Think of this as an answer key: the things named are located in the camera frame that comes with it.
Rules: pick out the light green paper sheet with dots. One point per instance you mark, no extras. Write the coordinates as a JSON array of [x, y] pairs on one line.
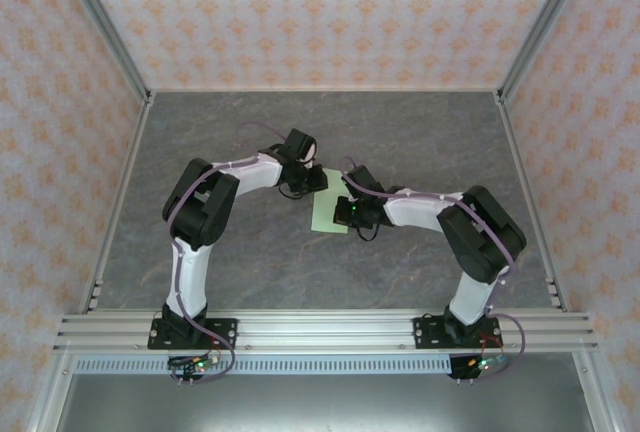
[[322, 212]]

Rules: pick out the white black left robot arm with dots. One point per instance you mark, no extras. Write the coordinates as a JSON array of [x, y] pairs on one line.
[[197, 277]]

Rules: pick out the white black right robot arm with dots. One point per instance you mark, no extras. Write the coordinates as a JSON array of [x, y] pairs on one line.
[[490, 242]]

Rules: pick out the long aluminium mounting beam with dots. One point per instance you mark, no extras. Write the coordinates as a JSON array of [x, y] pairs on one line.
[[325, 332]]

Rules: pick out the grey metal panel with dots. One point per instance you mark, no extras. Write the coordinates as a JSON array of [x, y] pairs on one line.
[[320, 402]]

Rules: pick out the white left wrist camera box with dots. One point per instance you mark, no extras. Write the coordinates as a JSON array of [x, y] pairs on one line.
[[312, 149]]

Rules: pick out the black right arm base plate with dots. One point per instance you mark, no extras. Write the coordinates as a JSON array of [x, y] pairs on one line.
[[425, 334]]

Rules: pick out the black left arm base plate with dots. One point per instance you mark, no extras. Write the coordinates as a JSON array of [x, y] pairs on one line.
[[226, 327]]

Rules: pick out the aluminium table edge rail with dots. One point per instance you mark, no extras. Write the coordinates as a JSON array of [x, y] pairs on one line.
[[136, 142], [515, 142]]

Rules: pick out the black board bracket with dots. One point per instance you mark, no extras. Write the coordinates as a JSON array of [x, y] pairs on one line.
[[457, 371], [187, 378]]

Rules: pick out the small aluminium rail bracket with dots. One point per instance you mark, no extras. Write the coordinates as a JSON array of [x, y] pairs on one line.
[[553, 293], [96, 294]]

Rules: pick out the aluminium frame post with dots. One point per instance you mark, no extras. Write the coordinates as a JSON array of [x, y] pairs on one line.
[[105, 22], [544, 22]]

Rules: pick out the aluminium frame leg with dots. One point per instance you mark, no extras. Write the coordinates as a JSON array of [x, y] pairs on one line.
[[52, 392], [597, 392]]

